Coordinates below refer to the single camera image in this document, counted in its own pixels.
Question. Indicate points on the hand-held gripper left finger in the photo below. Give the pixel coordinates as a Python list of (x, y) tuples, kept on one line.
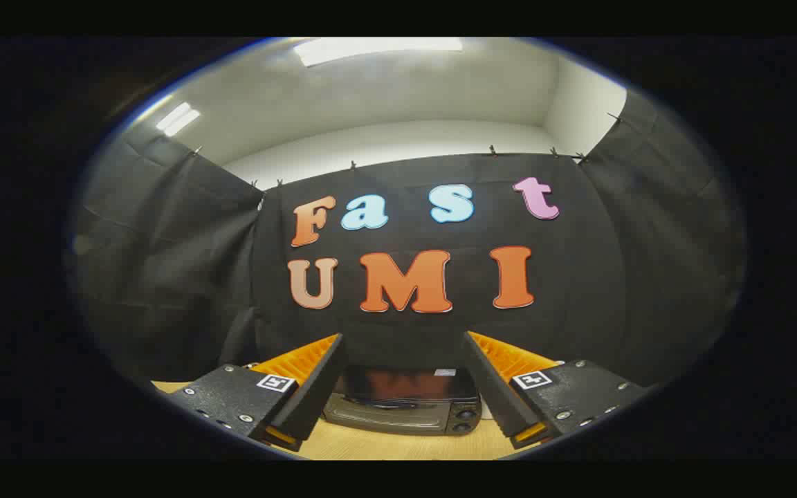
[(319, 387)]

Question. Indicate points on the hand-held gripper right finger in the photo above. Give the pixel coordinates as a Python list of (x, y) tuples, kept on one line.
[(492, 387)]

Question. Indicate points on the black toaster oven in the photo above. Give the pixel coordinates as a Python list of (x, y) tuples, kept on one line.
[(398, 416)]

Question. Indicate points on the black backdrop cloth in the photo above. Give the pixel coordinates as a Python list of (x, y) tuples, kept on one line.
[(405, 232)]

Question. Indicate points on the small ceiling light panel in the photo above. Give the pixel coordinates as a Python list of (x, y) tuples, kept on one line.
[(177, 119)]

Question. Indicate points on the large ceiling light panel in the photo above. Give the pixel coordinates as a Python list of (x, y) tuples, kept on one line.
[(378, 50)]

